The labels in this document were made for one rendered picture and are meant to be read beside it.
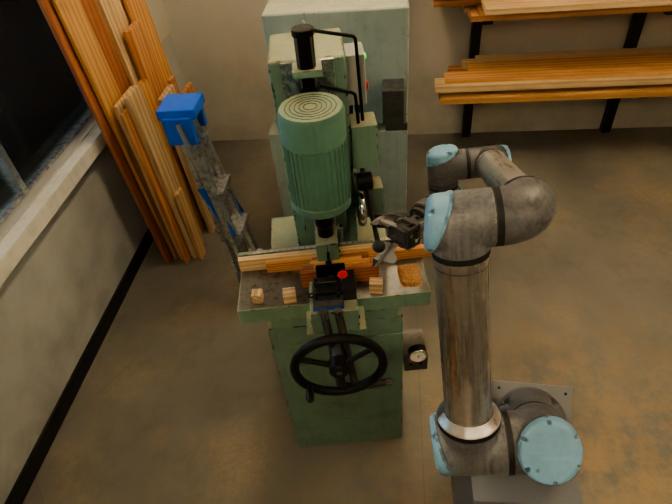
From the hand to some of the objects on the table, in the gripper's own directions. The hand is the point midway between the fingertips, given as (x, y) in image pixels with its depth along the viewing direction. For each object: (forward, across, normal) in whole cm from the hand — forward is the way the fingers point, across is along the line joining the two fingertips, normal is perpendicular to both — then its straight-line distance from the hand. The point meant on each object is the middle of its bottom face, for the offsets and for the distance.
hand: (369, 245), depth 147 cm
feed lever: (-18, +6, +19) cm, 27 cm away
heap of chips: (-15, +20, -2) cm, 25 cm away
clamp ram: (+6, +20, +11) cm, 24 cm away
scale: (-4, +13, +23) cm, 27 cm away
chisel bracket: (-3, +14, +22) cm, 26 cm away
